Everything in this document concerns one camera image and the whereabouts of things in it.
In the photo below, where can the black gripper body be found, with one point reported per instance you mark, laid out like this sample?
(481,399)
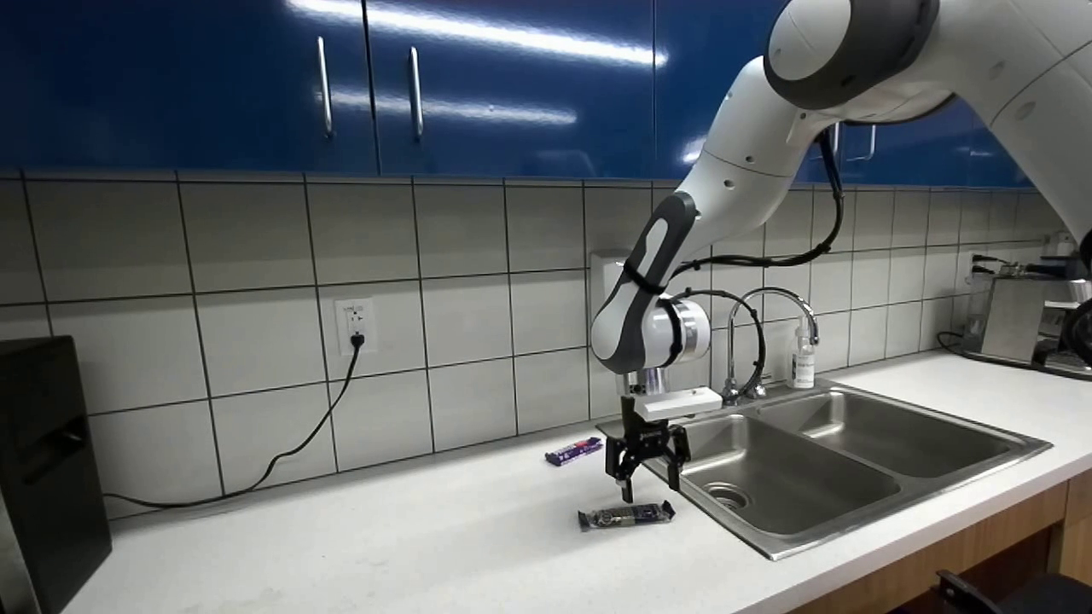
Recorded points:
(648,435)

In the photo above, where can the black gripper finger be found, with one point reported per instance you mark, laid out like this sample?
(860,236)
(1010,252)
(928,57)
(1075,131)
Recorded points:
(680,466)
(622,472)

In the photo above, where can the blue nut bar wrapper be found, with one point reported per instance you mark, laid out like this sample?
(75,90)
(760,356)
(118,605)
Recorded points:
(625,516)

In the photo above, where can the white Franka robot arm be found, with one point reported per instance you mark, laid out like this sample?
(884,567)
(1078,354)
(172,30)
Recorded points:
(739,157)

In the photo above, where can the purple candy bar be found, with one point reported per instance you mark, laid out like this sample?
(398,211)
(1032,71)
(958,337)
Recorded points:
(574,451)

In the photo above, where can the round sink drain strainer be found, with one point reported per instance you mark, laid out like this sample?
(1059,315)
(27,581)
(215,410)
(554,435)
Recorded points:
(724,495)

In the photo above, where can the stainless steel double sink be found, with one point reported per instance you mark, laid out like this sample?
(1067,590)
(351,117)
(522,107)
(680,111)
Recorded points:
(795,480)

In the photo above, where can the clear soap pump bottle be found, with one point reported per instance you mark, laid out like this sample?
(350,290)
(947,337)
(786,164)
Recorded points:
(806,371)

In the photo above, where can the chrome gooseneck faucet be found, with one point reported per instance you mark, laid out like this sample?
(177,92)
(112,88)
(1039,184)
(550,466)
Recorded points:
(810,320)

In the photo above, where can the wooden base cabinet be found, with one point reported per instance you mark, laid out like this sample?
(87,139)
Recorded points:
(966,547)

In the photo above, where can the blue cabinet door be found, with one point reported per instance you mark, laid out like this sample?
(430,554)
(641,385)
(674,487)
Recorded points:
(172,90)
(943,154)
(694,71)
(512,124)

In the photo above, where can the silver countertop appliance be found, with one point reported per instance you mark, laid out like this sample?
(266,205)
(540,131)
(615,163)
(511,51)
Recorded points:
(1010,327)

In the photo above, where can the black chair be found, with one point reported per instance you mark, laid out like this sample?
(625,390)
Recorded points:
(1059,594)

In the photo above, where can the black box appliance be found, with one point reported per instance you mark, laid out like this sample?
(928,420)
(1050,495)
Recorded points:
(45,480)

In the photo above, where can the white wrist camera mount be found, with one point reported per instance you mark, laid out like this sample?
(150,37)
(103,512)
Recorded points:
(675,405)

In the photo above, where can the white wall outlet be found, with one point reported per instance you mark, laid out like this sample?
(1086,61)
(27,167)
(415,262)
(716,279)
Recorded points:
(355,315)

